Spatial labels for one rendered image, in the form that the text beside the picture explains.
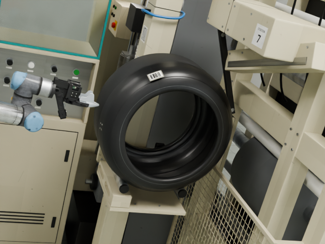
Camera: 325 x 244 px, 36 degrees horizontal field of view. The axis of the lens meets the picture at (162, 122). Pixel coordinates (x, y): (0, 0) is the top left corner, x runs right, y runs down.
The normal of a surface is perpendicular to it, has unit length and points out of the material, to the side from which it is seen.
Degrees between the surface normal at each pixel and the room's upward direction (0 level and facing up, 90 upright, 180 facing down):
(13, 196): 90
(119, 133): 91
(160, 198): 0
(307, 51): 90
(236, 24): 90
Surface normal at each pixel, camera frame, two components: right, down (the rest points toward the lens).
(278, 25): 0.27, 0.39
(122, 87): -0.54, -0.49
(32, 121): 0.54, 0.41
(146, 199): 0.24, -0.91
